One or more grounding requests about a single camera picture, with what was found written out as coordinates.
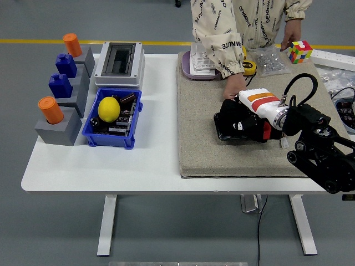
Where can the black circuit board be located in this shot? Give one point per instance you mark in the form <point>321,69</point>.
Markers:
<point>119,129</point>
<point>128,112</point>

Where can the person's left forearm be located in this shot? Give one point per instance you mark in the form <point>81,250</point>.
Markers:
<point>296,9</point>

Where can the clear bag of metal nuts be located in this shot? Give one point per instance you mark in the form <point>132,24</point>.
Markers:
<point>270,62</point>

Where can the white connector plug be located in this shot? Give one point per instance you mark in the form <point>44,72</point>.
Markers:
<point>284,143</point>

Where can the black table control box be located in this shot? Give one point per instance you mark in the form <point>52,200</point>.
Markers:
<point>349,197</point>

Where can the blue bowl with capacitors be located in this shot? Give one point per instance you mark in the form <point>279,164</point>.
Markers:
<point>346,113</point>

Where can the person's right hand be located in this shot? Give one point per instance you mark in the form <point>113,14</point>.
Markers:
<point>234,87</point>

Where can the black glossy panel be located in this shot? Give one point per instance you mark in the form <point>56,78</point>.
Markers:
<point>217,130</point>

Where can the person's torso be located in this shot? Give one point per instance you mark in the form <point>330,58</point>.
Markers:
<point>222,16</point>

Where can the brown cylinder capacitor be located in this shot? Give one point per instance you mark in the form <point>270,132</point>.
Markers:
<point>128,98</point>

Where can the black chair castor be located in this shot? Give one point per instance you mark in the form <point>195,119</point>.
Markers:
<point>178,3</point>

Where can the clear bag of small parts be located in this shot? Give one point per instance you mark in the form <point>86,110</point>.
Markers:
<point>332,79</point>

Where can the blue block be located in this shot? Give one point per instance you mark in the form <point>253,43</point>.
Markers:
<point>66,66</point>
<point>60,86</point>

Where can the black cylinder capacitor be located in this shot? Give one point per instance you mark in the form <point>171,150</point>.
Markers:
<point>95,122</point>

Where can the white perforated rail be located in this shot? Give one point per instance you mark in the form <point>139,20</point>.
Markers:
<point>332,59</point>

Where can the purple tray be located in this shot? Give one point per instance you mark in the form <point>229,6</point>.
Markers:
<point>186,69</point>

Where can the grey-brown mat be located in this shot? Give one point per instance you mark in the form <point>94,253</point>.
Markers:
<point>202,124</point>

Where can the person's right forearm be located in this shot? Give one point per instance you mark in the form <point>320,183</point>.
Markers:
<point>226,52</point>

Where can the grey holder block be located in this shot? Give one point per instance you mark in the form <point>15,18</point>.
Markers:
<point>83,74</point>
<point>89,61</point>
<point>80,99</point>
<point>55,134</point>

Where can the yellow tape measure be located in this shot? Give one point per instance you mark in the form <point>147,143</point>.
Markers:
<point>250,69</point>

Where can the multicoloured puzzle cube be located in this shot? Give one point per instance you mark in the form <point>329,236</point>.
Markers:
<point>299,52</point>

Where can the white table leg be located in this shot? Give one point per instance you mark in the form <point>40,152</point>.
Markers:
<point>106,221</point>
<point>303,221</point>

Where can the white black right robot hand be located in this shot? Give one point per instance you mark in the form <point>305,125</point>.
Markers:
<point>260,104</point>

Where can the metal bracket under table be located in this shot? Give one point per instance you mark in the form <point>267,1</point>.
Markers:
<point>249,203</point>

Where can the orange cylinder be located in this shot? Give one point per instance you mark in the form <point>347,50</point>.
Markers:
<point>51,110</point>
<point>72,44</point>

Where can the person's left hand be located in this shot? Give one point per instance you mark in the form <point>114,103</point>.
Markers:
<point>292,31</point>

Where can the blue plastic bin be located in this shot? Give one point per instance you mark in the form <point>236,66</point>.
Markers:
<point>111,140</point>

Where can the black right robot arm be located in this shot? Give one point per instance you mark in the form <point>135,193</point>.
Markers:
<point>319,149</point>

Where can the grey electrical enclosure box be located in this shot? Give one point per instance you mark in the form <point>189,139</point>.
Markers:
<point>119,79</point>

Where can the white plastic frame part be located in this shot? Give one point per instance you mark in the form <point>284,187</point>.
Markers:
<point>198,59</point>

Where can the yellow lemon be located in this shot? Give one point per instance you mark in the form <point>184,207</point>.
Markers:
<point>109,109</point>

